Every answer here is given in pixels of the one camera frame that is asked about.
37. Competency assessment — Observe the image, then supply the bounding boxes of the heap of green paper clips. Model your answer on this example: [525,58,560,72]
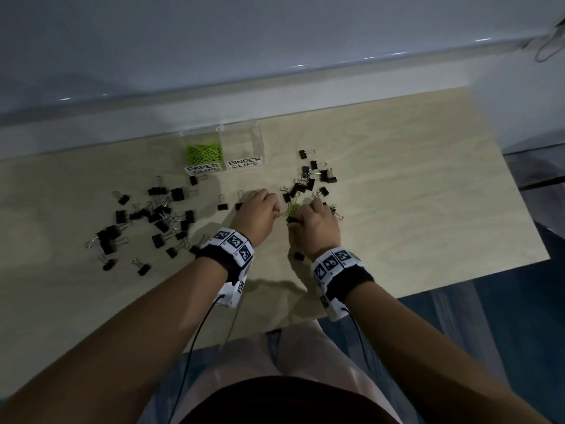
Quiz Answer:
[185,144,224,163]

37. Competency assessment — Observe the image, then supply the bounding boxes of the clear two-compartment plastic box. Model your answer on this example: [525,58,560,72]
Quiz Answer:
[179,120,266,175]

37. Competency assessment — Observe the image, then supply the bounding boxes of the person's left hand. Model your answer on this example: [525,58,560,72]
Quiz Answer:
[236,188,280,249]

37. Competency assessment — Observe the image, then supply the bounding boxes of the person's right forearm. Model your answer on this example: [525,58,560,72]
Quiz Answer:
[342,278,552,424]

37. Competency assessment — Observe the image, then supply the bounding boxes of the pile of black binder clips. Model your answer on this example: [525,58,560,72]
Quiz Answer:
[85,174,205,277]
[280,149,346,222]

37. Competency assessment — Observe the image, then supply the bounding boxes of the thin black wristband cable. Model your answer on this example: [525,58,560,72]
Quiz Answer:
[343,307,373,373]
[169,295,226,424]

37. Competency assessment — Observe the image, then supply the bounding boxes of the person's dark red shirt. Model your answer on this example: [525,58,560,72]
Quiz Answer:
[176,375,394,424]

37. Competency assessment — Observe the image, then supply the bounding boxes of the grey looped cable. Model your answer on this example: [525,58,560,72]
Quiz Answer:
[534,21,562,63]

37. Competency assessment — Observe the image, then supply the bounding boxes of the person's left forearm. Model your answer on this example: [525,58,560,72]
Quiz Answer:
[0,256,230,424]

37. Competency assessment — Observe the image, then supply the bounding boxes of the black white marker wristband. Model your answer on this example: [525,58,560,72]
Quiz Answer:
[310,246,375,322]
[195,228,256,309]

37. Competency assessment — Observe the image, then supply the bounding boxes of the person's light pink trousers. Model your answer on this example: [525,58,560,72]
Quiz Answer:
[140,320,403,424]

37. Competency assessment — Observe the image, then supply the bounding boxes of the person's right hand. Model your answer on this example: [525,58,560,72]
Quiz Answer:
[287,197,343,261]

